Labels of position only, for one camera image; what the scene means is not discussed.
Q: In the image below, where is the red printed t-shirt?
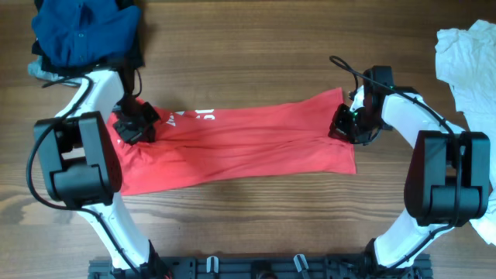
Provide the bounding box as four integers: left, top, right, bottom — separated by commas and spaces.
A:
107, 88, 357, 195

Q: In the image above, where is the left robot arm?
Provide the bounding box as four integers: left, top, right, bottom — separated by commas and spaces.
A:
26, 66, 173, 278

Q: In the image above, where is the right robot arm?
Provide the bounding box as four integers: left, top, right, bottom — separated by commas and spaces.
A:
329, 87, 490, 277

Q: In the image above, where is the black folded garment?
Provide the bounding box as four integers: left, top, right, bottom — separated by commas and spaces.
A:
31, 0, 146, 78

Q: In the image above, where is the light grey folded garment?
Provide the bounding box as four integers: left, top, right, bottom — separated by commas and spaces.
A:
27, 56, 82, 87

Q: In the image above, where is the white t-shirt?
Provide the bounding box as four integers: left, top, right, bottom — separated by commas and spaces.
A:
434, 19, 496, 246

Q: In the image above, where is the right black cable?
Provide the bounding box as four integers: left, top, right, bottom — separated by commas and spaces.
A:
329, 55, 466, 268

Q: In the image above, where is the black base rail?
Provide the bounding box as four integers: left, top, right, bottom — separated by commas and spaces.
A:
88, 254, 433, 279

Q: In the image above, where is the right white rail clip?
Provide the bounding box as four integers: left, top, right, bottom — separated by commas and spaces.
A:
293, 253, 308, 273

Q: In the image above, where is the white rail clip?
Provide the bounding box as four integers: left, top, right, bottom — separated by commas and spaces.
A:
205, 256, 219, 274
293, 253, 308, 273

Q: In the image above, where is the left white rail clip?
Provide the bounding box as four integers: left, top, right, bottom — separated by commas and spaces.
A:
205, 256, 219, 274

